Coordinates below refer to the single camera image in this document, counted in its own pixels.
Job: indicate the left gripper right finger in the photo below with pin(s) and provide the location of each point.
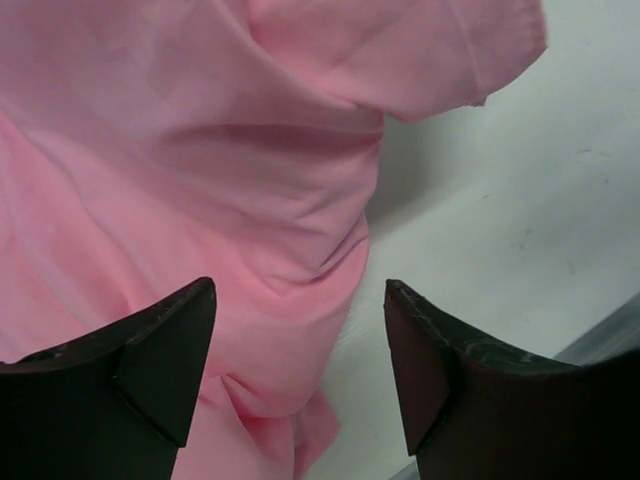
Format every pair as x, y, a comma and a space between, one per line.
500, 400

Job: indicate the pink pillowcase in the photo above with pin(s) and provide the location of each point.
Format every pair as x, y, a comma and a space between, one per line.
145, 144

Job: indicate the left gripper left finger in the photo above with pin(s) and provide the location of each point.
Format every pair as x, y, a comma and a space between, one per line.
116, 403

